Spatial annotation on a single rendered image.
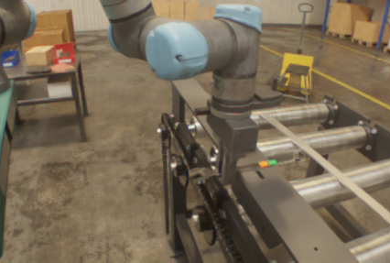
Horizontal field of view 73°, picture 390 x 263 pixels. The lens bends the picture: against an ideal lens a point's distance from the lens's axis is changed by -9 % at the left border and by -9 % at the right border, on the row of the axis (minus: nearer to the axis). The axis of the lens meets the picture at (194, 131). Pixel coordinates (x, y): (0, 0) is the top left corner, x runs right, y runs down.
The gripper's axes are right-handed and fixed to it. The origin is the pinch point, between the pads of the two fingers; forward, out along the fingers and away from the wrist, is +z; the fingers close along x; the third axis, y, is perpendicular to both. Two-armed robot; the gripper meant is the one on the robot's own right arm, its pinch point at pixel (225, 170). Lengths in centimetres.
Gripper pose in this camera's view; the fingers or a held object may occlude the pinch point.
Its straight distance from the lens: 59.0
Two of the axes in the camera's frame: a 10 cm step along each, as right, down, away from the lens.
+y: -9.6, 1.2, -2.6
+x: 2.9, 4.6, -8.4
